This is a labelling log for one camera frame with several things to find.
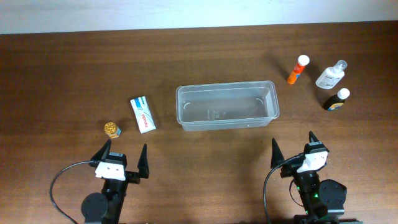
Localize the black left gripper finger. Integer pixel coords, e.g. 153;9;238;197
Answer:
91;139;111;162
137;144;149;179

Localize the dark bottle white cap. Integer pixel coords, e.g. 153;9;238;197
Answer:
323;88;350;111

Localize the orange tube white cap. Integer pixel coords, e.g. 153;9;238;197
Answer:
287;55;310;85

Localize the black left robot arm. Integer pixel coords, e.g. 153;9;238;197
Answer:
81;139;150;224

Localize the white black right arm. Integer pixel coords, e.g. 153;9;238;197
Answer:
263;131;360;224

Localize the clear plastic container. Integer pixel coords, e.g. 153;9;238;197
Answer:
176;81;280;131

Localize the small gold-lid jar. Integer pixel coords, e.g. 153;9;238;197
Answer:
104;122;121;139

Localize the white Panadol box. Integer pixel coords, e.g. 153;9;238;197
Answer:
130;96;156;134

